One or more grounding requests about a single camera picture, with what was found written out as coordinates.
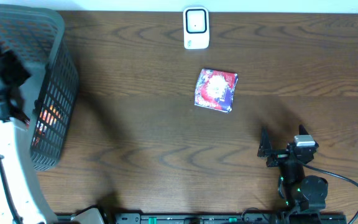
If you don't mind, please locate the red purple tissue pack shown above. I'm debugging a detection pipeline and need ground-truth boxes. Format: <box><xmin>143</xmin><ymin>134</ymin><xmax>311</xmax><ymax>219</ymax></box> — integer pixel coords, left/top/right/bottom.
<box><xmin>195</xmin><ymin>68</ymin><xmax>238</xmax><ymax>113</ymax></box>

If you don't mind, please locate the white barcode scanner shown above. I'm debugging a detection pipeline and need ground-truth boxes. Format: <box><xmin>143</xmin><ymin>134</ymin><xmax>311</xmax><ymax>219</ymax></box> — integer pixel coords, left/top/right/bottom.
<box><xmin>183</xmin><ymin>7</ymin><xmax>210</xmax><ymax>50</ymax></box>

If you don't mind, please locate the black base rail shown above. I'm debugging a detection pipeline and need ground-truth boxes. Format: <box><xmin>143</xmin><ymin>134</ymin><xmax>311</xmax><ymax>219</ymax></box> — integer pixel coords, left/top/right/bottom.
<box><xmin>57</xmin><ymin>205</ymin><xmax>347</xmax><ymax>224</ymax></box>

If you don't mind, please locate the grey plastic basket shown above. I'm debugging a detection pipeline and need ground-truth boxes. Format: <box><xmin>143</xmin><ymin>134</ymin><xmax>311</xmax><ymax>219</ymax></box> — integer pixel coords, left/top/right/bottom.
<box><xmin>0</xmin><ymin>4</ymin><xmax>79</xmax><ymax>171</ymax></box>

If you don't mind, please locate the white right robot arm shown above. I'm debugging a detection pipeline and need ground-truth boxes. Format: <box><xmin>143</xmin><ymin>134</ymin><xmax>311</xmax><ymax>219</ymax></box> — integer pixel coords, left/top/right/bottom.
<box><xmin>257</xmin><ymin>125</ymin><xmax>328</xmax><ymax>213</ymax></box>

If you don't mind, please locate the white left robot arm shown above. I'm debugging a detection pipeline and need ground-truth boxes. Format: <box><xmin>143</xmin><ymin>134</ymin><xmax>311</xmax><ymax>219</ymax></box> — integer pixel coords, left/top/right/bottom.
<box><xmin>0</xmin><ymin>45</ymin><xmax>58</xmax><ymax>223</ymax></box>

